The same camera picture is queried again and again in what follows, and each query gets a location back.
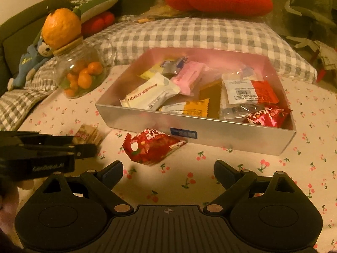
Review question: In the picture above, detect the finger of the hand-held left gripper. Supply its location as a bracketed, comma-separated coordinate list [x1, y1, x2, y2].
[0, 144, 98, 160]
[0, 130, 77, 148]

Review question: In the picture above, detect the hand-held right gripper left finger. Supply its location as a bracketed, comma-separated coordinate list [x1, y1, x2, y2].
[42, 160, 133, 214]

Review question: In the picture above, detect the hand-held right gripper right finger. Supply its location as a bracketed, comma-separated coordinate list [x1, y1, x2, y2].
[203, 159, 307, 214]

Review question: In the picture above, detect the brown snack packet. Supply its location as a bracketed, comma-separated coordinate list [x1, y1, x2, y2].
[74, 125, 104, 147]

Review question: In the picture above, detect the silver box with pink inside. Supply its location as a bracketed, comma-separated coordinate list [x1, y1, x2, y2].
[95, 47, 297, 156]

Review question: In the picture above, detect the red strawberry print snack packet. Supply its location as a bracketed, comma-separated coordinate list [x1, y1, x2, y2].
[242, 105, 292, 128]
[122, 128, 188, 166]

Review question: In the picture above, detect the orange and white snack packet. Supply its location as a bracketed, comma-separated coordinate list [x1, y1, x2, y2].
[158, 98, 210, 118]

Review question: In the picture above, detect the cream snack packet red print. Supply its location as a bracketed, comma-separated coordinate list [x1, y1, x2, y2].
[120, 72, 181, 110]

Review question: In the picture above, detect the red and white snack packet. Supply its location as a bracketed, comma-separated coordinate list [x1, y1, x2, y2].
[221, 72, 279, 104]

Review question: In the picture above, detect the pink snack packet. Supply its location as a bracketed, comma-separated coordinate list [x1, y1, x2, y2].
[170, 61, 206, 96]

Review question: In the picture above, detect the yellow snack packet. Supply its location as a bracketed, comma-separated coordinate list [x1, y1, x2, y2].
[139, 63, 169, 80]

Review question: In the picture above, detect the silver foil snack packet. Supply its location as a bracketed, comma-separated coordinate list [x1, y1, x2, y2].
[160, 57, 190, 74]

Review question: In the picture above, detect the grey checked blanket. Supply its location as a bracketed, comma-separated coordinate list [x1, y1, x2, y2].
[0, 58, 61, 131]

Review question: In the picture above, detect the pile of small oranges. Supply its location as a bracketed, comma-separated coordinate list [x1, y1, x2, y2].
[63, 61, 103, 97]

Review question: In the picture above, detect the blue monkey plush toy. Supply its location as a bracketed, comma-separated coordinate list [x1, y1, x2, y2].
[7, 35, 54, 90]

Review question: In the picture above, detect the round glass jar wooden lid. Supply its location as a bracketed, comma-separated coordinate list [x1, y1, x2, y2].
[53, 38, 107, 100]

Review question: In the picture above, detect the clear glass cup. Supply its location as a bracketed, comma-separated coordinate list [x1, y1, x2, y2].
[99, 38, 116, 66]

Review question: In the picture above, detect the dark green sofa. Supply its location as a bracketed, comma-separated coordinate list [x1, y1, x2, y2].
[0, 0, 71, 95]

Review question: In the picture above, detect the orange pumpkin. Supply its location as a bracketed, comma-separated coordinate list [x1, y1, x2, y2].
[42, 8, 82, 50]

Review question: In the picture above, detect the small red plush cushion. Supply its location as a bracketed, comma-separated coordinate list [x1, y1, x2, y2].
[82, 11, 116, 36]

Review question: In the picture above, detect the grey checked pillow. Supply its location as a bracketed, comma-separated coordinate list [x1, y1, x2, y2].
[86, 16, 318, 83]

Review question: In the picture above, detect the green snowflake cushion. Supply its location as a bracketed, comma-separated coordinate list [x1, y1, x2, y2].
[71, 0, 124, 24]

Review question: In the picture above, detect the tan flat object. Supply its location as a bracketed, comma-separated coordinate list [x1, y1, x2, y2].
[135, 4, 190, 24]

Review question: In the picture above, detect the white crumpled cloth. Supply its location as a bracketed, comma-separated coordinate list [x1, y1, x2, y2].
[313, 39, 337, 69]

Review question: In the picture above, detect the grey office chair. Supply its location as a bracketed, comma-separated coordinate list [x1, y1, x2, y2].
[284, 0, 337, 50]

